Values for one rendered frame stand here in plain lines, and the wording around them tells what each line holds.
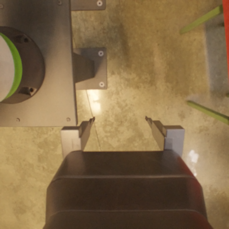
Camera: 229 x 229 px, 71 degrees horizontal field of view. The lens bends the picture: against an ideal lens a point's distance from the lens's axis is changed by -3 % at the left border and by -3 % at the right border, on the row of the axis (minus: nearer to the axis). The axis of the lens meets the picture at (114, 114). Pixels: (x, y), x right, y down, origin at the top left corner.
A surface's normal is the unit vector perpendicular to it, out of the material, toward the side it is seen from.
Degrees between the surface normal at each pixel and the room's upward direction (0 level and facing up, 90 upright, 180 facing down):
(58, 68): 0
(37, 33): 0
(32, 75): 73
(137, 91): 0
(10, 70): 90
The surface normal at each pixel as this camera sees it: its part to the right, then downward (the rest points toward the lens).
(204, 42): -0.01, 0.25
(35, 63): 0.91, 0.07
